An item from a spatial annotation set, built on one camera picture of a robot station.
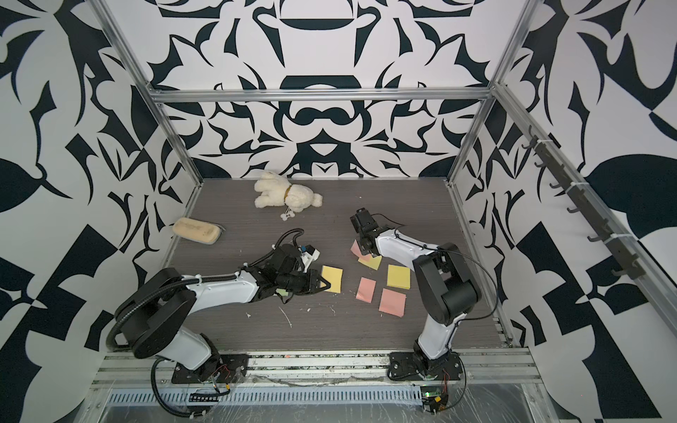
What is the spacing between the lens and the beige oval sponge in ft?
3.29

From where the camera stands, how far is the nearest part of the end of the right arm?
0.69 metres

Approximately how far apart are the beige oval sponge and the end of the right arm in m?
0.55
